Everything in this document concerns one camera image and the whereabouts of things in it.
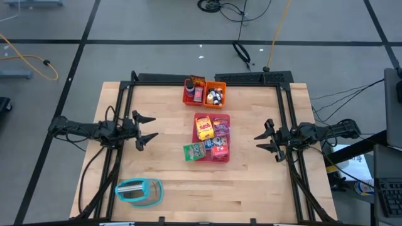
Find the white paper sheet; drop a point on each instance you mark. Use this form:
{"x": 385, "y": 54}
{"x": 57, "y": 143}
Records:
{"x": 348, "y": 163}

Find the black aluminium table frame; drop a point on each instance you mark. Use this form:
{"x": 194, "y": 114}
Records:
{"x": 150, "y": 84}

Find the smoked paprika tin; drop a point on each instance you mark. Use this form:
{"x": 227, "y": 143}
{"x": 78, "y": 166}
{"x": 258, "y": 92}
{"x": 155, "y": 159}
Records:
{"x": 198, "y": 94}

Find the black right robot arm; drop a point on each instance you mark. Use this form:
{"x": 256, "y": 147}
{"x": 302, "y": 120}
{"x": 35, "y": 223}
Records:
{"x": 333, "y": 130}

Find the purple Raisin Bran box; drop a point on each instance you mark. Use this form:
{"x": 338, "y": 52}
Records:
{"x": 221, "y": 126}

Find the black flat plate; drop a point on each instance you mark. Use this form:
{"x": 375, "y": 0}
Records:
{"x": 161, "y": 77}

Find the black keyboard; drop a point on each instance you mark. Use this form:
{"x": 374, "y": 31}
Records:
{"x": 389, "y": 197}

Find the red Froot Loops box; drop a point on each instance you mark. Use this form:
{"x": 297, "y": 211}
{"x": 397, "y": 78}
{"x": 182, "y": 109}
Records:
{"x": 220, "y": 152}

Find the black table clamp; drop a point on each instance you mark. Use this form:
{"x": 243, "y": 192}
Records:
{"x": 252, "y": 221}
{"x": 161, "y": 220}

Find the black beam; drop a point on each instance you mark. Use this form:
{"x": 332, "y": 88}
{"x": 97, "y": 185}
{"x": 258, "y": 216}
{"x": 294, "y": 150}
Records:
{"x": 355, "y": 147}

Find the yellow Corn Pops box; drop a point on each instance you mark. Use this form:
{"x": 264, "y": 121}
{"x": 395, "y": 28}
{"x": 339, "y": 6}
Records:
{"x": 204, "y": 128}

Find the black dropper bottle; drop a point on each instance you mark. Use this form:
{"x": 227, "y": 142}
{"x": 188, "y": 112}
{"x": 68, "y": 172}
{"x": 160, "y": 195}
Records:
{"x": 216, "y": 101}

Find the green Apple Jacks box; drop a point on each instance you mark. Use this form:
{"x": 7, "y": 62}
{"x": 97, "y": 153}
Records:
{"x": 194, "y": 151}

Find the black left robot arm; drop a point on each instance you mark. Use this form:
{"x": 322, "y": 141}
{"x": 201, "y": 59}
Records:
{"x": 81, "y": 128}

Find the grey desk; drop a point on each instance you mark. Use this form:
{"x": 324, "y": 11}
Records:
{"x": 387, "y": 163}

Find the blue Frosted Flakes box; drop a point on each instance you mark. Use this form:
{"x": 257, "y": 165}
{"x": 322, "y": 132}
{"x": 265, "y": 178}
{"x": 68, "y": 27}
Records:
{"x": 216, "y": 142}

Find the taco seasoning packet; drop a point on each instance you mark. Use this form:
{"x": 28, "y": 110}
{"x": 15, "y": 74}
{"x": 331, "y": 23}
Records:
{"x": 198, "y": 81}

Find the orange plastic basket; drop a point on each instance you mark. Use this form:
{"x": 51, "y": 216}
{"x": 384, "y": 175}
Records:
{"x": 215, "y": 107}

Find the brown-label dropper bottle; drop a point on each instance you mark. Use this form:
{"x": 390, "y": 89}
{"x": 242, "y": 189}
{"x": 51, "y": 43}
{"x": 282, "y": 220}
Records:
{"x": 219, "y": 91}

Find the metal table foot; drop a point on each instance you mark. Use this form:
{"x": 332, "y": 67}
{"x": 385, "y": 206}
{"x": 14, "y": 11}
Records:
{"x": 31, "y": 3}
{"x": 15, "y": 74}

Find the dark-lidded spice jar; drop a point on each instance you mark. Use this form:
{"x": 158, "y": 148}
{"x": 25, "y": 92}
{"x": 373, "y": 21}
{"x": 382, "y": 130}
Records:
{"x": 189, "y": 88}

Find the yellow dropper bottle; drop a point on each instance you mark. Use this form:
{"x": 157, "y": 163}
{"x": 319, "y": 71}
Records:
{"x": 209, "y": 99}

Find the teal-rimmed clear container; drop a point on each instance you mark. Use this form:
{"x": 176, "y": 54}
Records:
{"x": 138, "y": 193}

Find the black perforated plate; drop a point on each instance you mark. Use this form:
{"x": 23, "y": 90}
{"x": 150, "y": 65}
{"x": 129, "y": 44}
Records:
{"x": 251, "y": 77}

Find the small black object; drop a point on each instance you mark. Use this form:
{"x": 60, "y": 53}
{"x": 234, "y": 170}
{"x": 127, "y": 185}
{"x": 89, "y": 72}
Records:
{"x": 339, "y": 182}

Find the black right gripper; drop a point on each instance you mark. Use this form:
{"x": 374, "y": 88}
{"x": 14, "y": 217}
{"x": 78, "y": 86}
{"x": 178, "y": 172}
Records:
{"x": 282, "y": 136}

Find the pink translucent plastic bin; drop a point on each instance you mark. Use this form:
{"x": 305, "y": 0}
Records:
{"x": 193, "y": 128}

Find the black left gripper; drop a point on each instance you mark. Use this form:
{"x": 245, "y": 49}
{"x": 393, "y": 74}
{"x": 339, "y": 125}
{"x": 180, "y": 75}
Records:
{"x": 128, "y": 128}

